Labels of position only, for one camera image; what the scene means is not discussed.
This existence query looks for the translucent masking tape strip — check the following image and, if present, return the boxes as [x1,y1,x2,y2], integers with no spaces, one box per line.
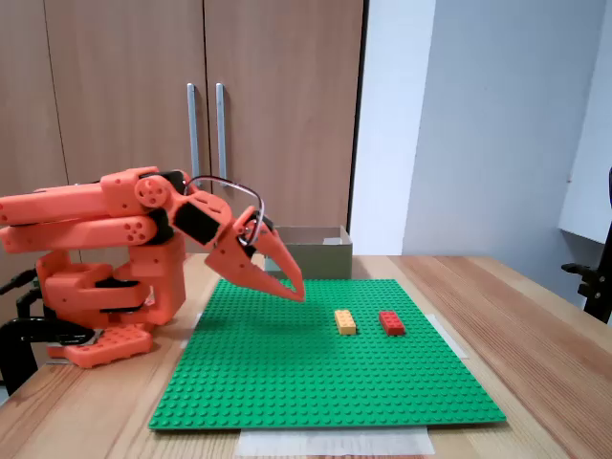
[179,310,205,350]
[432,313,469,360]
[237,426,435,458]

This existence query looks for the yellow lego block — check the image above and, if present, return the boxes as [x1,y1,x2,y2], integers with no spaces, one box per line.
[333,309,358,336]

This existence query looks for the brown wooden cabinet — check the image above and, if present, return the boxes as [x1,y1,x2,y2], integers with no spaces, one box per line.
[0,0,370,288]

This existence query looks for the black cable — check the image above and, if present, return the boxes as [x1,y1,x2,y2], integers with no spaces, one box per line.
[0,270,39,295]
[15,286,47,319]

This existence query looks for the black table clamp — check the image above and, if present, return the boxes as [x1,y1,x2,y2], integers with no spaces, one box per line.
[0,315,97,397]

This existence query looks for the gripper servo cable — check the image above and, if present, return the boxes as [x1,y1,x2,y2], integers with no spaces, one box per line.
[183,175,267,248]

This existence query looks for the red lego block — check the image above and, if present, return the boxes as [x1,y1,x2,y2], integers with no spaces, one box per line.
[379,310,406,337]

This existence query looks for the green lego baseplate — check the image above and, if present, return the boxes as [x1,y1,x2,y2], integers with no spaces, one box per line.
[147,278,507,431]

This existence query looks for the cardboard box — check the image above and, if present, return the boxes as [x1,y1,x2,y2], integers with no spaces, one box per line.
[261,224,354,281]

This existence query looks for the silver cabinet door handle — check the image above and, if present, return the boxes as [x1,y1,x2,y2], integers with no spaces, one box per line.
[214,82,229,181]
[186,82,202,181]

